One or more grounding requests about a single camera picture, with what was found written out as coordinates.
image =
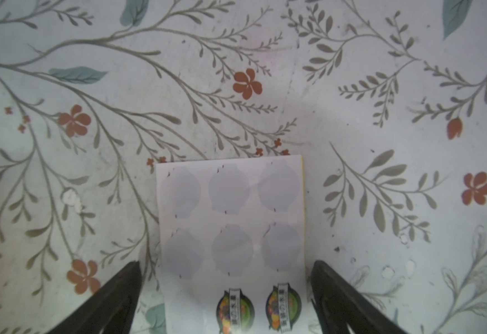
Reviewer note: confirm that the floral table mat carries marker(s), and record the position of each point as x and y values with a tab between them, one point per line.
123	123

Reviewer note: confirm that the white sticker label sheet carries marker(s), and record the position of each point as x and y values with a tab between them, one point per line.
232	245

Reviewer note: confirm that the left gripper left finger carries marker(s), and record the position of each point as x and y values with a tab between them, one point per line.
109	310

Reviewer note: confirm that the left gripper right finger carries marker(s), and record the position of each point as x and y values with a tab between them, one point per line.
341	309

